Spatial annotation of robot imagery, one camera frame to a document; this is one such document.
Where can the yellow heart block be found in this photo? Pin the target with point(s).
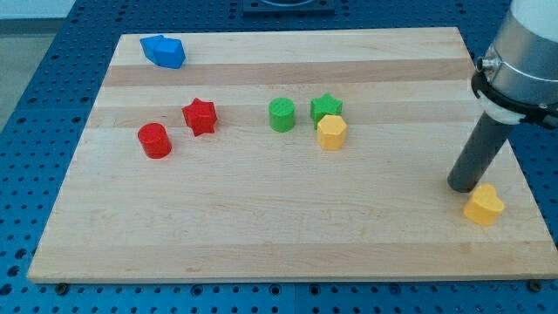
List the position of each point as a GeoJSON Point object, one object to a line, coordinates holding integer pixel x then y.
{"type": "Point", "coordinates": [484, 206]}

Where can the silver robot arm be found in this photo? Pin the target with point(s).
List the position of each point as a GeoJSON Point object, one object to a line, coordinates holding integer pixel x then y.
{"type": "Point", "coordinates": [516, 80]}

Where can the wooden board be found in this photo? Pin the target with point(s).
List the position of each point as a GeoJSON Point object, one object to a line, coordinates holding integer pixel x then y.
{"type": "Point", "coordinates": [249, 204]}

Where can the green cylinder block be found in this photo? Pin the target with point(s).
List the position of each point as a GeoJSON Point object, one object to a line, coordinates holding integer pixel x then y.
{"type": "Point", "coordinates": [282, 114]}

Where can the yellow hexagon block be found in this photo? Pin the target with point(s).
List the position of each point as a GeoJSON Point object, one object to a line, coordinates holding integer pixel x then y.
{"type": "Point", "coordinates": [331, 132]}

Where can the green star block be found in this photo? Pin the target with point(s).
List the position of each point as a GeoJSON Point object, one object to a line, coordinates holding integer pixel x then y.
{"type": "Point", "coordinates": [325, 105]}

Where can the red star block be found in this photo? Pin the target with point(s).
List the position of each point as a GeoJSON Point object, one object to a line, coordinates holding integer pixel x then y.
{"type": "Point", "coordinates": [200, 116]}

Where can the red cylinder block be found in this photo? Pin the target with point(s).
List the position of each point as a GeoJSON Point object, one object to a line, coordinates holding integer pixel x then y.
{"type": "Point", "coordinates": [154, 140]}

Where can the blue angular block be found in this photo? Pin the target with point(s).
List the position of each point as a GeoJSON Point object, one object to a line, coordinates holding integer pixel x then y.
{"type": "Point", "coordinates": [164, 52]}

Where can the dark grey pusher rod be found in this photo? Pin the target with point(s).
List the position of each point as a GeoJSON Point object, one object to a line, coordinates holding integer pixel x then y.
{"type": "Point", "coordinates": [485, 141]}

